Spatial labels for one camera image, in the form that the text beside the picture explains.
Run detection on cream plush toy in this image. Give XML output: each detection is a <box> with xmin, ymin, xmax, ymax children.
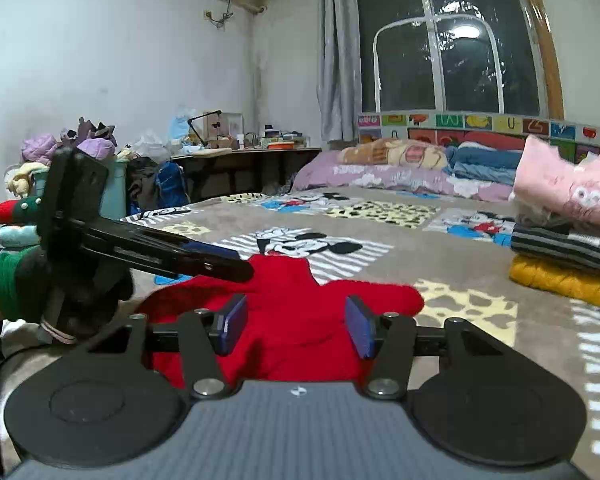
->
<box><xmin>5</xmin><ymin>162</ymin><xmax>48</xmax><ymax>197</ymax></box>

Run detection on dark clothes pile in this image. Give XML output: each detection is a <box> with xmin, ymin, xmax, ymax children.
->
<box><xmin>125</xmin><ymin>156</ymin><xmax>161</xmax><ymax>211</ymax></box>

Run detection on red knit sweater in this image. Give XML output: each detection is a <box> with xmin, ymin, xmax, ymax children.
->
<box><xmin>137</xmin><ymin>254</ymin><xmax>425</xmax><ymax>391</ymax></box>

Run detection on grey curtain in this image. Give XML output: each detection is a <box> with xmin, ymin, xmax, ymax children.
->
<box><xmin>316</xmin><ymin>0</ymin><xmax>363</xmax><ymax>143</ymax></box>

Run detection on blue backpack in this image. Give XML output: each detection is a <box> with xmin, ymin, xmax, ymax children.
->
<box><xmin>155</xmin><ymin>160</ymin><xmax>191</xmax><ymax>208</ymax></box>

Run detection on grey knit garment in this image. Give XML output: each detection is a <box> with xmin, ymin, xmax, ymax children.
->
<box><xmin>515</xmin><ymin>210</ymin><xmax>581</xmax><ymax>234</ymax></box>

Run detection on assorted desk items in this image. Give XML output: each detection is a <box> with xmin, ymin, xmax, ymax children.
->
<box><xmin>239</xmin><ymin>124</ymin><xmax>312</xmax><ymax>150</ymax></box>

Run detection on blue plastic bag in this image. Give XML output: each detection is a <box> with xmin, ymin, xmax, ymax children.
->
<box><xmin>167</xmin><ymin>114</ymin><xmax>203</xmax><ymax>155</ymax></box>

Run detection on dark wooden desk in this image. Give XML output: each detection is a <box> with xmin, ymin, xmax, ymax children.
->
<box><xmin>170</xmin><ymin>146</ymin><xmax>323</xmax><ymax>201</ymax></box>

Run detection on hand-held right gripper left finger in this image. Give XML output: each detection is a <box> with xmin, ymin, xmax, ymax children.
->
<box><xmin>86</xmin><ymin>294</ymin><xmax>249</xmax><ymax>401</ymax></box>

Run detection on black desk lamp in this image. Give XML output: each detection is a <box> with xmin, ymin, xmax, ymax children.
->
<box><xmin>187</xmin><ymin>110</ymin><xmax>223</xmax><ymax>147</ymax></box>

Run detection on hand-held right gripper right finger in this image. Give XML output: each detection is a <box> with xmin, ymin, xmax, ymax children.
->
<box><xmin>344</xmin><ymin>296</ymin><xmax>507</xmax><ymax>401</ymax></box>

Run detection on lavender puffer jacket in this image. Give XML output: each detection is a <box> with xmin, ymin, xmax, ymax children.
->
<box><xmin>75</xmin><ymin>137</ymin><xmax>116</xmax><ymax>159</ymax></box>
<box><xmin>20</xmin><ymin>132</ymin><xmax>58</xmax><ymax>163</ymax></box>

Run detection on cartoon printed blanket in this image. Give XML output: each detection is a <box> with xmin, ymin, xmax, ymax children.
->
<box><xmin>0</xmin><ymin>187</ymin><xmax>600</xmax><ymax>480</ymax></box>

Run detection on orange cartoon pillow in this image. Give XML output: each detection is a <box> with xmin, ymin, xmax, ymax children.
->
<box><xmin>337</xmin><ymin>139</ymin><xmax>448</xmax><ymax>170</ymax></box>

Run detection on yellow knit sweater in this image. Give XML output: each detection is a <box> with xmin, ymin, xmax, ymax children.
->
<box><xmin>509</xmin><ymin>255</ymin><xmax>600</xmax><ymax>311</ymax></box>

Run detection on dark grey garment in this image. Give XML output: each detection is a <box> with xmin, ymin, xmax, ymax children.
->
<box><xmin>60</xmin><ymin>117</ymin><xmax>116</xmax><ymax>143</ymax></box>

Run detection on red and green knit garment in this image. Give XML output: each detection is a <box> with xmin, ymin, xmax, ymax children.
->
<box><xmin>0</xmin><ymin>199</ymin><xmax>45</xmax><ymax>225</ymax></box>

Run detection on blue duvet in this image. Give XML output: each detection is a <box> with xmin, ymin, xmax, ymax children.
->
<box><xmin>445</xmin><ymin>141</ymin><xmax>526</xmax><ymax>186</ymax></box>

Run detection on pink printed sweatshirt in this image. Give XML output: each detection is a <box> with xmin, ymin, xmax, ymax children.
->
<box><xmin>512</xmin><ymin>135</ymin><xmax>600</xmax><ymax>231</ymax></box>

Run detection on white plastic bag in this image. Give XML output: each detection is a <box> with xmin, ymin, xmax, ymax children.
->
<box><xmin>130</xmin><ymin>130</ymin><xmax>171</xmax><ymax>159</ymax></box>

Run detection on air conditioner power cable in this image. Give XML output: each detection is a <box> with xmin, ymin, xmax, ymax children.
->
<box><xmin>203</xmin><ymin>0</ymin><xmax>268</xmax><ymax>28</ymax></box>

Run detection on cardboard box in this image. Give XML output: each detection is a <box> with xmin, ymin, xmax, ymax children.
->
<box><xmin>202</xmin><ymin>112</ymin><xmax>244</xmax><ymax>150</ymax></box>

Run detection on person's left hand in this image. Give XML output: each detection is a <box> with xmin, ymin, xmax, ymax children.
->
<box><xmin>0</xmin><ymin>247</ymin><xmax>133</xmax><ymax>337</ymax></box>

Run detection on white arched tube frame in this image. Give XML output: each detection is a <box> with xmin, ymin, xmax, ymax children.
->
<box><xmin>373</xmin><ymin>15</ymin><xmax>504</xmax><ymax>115</ymax></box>

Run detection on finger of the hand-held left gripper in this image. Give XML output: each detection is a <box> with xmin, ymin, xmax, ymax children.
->
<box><xmin>127</xmin><ymin>250</ymin><xmax>255</xmax><ymax>283</ymax></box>
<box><xmin>97</xmin><ymin>219</ymin><xmax>243</xmax><ymax>263</ymax></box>

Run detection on purple floral bed sheet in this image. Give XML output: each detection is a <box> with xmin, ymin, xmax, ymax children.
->
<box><xmin>292</xmin><ymin>150</ymin><xmax>518</xmax><ymax>203</ymax></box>

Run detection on black striped garment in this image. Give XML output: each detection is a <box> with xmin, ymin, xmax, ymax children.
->
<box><xmin>510</xmin><ymin>225</ymin><xmax>600</xmax><ymax>276</ymax></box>

